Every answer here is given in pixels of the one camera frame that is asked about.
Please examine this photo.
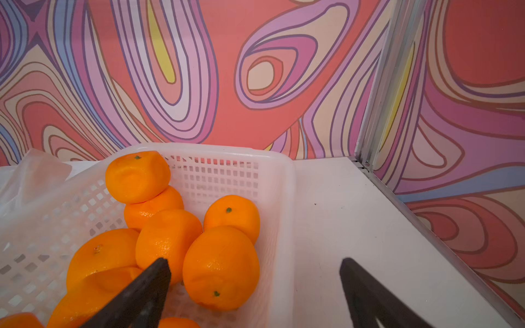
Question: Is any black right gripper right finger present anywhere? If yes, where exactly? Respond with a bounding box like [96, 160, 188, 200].
[339, 258, 431, 327]

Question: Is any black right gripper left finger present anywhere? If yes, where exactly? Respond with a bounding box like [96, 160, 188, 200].
[83, 258, 171, 328]

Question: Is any large front orange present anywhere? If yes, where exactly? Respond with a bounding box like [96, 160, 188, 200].
[183, 226, 261, 311]

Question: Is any white printed plastic bag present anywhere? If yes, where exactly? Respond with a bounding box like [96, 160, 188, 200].
[1, 149, 72, 217]

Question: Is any bottom edge orange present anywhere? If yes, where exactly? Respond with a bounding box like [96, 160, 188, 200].
[158, 317, 200, 328]

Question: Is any lower left orange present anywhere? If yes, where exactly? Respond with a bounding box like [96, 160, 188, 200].
[47, 267, 142, 327]

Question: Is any left orange in basket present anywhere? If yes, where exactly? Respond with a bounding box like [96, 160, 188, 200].
[66, 228, 139, 291]

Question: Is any orange in basket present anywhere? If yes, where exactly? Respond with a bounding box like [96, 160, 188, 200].
[66, 228, 139, 291]
[105, 151, 171, 204]
[135, 209, 203, 285]

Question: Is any centre orange in basket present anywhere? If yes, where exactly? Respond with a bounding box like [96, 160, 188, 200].
[135, 209, 203, 285]

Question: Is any orange behind top orange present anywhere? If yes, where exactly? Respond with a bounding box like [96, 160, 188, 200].
[124, 185, 185, 231]

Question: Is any corner orange at left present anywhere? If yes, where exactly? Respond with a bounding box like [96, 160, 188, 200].
[0, 312, 45, 328]

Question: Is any top orange in basket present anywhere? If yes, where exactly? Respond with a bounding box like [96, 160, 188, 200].
[105, 151, 171, 204]

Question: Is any white plastic basket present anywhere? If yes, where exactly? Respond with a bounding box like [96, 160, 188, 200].
[1, 143, 295, 327]

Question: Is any right rear orange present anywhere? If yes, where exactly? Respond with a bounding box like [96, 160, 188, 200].
[203, 195, 261, 245]

